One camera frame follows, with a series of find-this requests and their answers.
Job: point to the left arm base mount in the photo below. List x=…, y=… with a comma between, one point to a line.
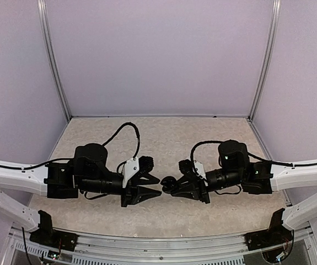
x=60, y=240

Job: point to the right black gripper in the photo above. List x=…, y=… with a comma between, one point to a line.
x=199, y=190

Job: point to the left aluminium frame post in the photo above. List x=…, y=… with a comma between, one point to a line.
x=46, y=34

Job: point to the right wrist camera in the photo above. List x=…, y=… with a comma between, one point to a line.
x=188, y=169

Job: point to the black earbud charging case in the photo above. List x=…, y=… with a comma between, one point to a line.
x=168, y=184

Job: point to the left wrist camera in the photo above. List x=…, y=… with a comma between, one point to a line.
x=144, y=164

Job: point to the right aluminium frame post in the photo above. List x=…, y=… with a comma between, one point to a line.
x=266, y=59

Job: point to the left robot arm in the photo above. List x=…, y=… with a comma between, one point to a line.
x=62, y=178

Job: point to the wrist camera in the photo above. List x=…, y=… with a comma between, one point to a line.
x=188, y=169
x=144, y=164

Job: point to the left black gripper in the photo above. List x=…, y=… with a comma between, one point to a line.
x=134, y=194

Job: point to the aluminium frame post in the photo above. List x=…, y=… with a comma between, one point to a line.
x=266, y=59
x=46, y=34

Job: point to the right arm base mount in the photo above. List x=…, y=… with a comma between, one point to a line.
x=267, y=238

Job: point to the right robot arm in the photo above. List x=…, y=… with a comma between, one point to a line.
x=254, y=175

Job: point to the front aluminium rail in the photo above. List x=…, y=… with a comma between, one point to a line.
x=101, y=249

